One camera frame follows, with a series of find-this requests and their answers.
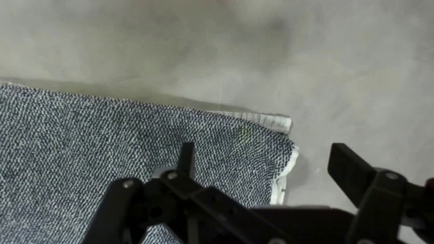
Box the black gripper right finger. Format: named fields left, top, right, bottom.
left=326, top=142, right=434, bottom=244

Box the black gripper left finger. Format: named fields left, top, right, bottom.
left=79, top=141, right=290, bottom=244

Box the blue-grey towel with white trim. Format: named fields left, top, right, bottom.
left=0, top=80, right=299, bottom=244

